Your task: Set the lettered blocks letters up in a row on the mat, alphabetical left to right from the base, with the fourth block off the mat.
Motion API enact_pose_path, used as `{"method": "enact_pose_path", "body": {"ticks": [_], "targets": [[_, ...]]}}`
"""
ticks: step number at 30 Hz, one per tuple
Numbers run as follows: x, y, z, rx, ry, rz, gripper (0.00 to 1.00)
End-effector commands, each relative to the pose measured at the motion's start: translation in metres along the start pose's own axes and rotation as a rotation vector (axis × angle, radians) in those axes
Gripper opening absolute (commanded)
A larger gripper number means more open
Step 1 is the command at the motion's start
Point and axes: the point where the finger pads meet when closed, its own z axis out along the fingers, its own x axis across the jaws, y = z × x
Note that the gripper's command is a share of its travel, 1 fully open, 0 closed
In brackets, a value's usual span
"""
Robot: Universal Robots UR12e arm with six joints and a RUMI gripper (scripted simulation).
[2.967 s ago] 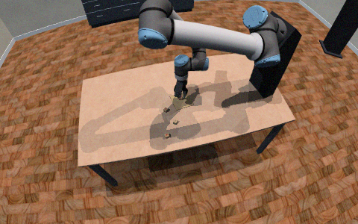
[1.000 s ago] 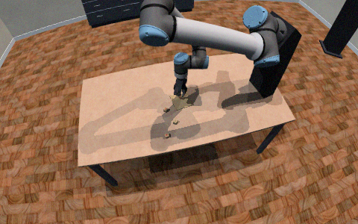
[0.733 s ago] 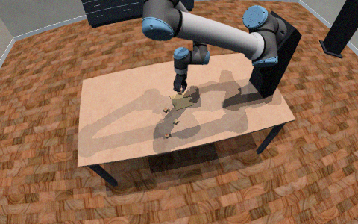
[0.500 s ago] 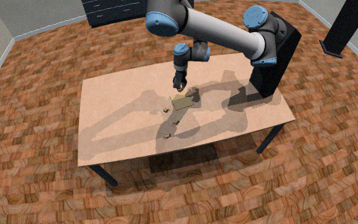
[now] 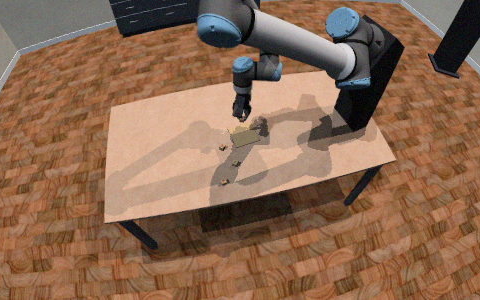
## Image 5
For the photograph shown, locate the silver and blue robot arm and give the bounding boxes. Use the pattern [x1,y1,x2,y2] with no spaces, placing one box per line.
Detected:
[196,0,385,94]

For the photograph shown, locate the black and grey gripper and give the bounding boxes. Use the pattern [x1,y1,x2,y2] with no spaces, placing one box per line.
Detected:
[232,92,252,121]

